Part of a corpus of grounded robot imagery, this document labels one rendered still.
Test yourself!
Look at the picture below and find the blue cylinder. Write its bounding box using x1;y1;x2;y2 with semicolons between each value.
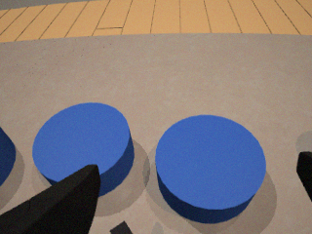
32;101;136;196
0;128;17;187
155;114;265;223

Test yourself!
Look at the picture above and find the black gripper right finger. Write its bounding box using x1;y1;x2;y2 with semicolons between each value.
296;151;312;200

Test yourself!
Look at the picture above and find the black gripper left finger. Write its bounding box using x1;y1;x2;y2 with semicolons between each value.
0;164;100;234

